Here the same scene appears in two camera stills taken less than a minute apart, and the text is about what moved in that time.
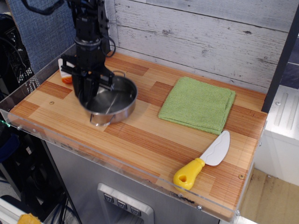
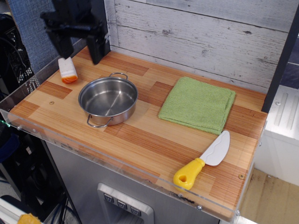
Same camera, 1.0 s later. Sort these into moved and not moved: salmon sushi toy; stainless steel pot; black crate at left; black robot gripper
Moved: black robot gripper
Not moved: stainless steel pot; salmon sushi toy; black crate at left
